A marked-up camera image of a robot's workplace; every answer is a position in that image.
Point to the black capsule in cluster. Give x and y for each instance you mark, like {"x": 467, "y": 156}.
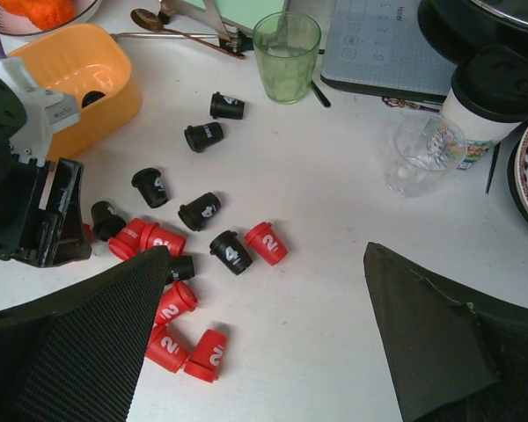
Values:
{"x": 180, "y": 268}

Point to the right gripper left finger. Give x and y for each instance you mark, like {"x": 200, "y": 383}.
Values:
{"x": 76, "y": 354}

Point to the red capsule cluster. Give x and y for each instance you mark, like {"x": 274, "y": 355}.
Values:
{"x": 178, "y": 299}
{"x": 168, "y": 347}

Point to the orange storage basket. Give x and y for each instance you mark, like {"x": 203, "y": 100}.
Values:
{"x": 77, "y": 59}

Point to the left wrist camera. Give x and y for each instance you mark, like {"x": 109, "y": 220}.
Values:
{"x": 47, "y": 112}

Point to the red capsule pair right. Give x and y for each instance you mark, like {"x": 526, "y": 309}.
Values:
{"x": 155, "y": 235}

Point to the green cutting board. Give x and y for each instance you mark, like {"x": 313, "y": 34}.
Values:
{"x": 245, "y": 14}

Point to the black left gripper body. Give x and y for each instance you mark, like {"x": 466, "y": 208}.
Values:
{"x": 42, "y": 236}

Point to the red capsule pair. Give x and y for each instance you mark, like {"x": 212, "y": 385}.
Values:
{"x": 127, "y": 243}
{"x": 155, "y": 235}

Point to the black capsule top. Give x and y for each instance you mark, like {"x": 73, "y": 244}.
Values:
{"x": 226, "y": 107}

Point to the red capsule cluster left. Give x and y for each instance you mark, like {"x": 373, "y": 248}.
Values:
{"x": 178, "y": 299}

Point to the copper spoon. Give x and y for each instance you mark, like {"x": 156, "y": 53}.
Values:
{"x": 149, "y": 21}

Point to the grey induction cooker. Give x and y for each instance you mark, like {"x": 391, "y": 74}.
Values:
{"x": 377, "y": 48}

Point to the black capsule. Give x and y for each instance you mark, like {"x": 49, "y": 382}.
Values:
{"x": 106, "y": 221}
{"x": 149, "y": 183}
{"x": 200, "y": 137}
{"x": 226, "y": 107}
{"x": 180, "y": 268}
{"x": 91, "y": 97}
{"x": 196, "y": 214}

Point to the coffee cup black lid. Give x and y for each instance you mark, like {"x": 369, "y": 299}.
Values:
{"x": 488, "y": 99}

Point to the fruit bowl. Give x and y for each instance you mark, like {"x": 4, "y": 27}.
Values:
{"x": 27, "y": 19}

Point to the silver spoon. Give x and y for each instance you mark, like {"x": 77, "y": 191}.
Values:
{"x": 167, "y": 36}

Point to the clear plastic cup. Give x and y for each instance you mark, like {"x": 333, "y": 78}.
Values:
{"x": 419, "y": 152}

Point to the orange right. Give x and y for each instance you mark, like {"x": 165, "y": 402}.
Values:
{"x": 44, "y": 14}

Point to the red capsule pair left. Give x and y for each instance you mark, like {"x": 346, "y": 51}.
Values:
{"x": 127, "y": 243}

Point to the black capsule beside red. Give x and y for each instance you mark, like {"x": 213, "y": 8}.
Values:
{"x": 106, "y": 221}

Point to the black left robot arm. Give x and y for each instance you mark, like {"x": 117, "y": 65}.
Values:
{"x": 12, "y": 118}

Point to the green glass cup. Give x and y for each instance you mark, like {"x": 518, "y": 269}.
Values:
{"x": 286, "y": 49}

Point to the black capsule numbered four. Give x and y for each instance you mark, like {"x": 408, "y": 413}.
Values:
{"x": 231, "y": 252}

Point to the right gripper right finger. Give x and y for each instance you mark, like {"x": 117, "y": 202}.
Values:
{"x": 454, "y": 353}

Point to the black frying pan with lid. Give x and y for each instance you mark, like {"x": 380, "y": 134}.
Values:
{"x": 457, "y": 29}

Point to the red capsule cluster right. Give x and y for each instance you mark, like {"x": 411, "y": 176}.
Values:
{"x": 168, "y": 347}

